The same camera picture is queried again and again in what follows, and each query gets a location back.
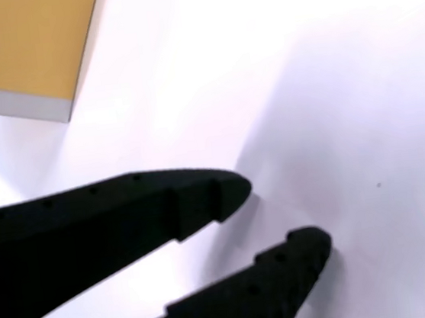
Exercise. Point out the yellow cardboard box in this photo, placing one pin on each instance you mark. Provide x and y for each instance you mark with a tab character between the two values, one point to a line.
19	46

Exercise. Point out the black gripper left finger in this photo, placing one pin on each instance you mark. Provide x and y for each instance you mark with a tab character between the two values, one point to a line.
89	226

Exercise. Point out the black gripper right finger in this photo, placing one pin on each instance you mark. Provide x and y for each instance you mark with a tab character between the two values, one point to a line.
251	292

